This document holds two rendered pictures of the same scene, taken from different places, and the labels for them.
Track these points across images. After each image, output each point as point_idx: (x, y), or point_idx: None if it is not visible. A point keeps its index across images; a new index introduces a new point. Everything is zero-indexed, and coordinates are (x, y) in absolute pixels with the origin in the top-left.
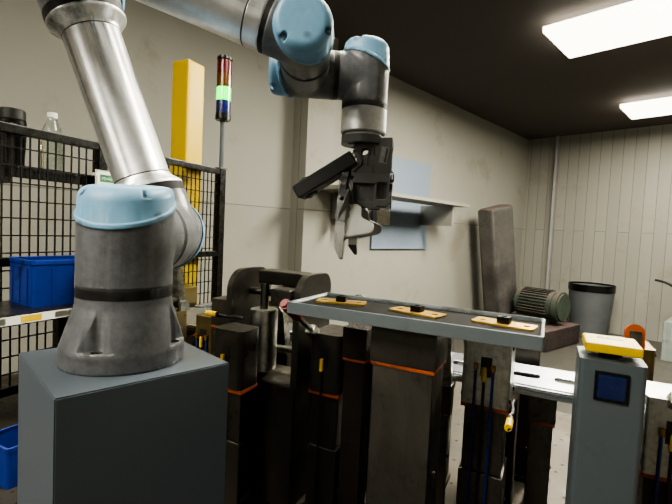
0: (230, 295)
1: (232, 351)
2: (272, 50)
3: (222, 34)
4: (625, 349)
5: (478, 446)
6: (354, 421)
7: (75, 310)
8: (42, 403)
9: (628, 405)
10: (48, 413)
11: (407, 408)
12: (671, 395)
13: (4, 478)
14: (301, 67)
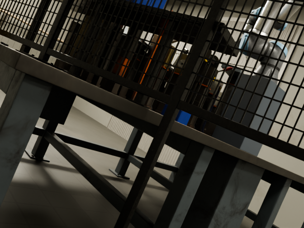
0: (210, 56)
1: (215, 76)
2: (280, 25)
3: (284, 18)
4: None
5: (213, 104)
6: (205, 98)
7: (277, 73)
8: (280, 92)
9: None
10: (282, 94)
11: None
12: None
13: (187, 120)
14: (274, 28)
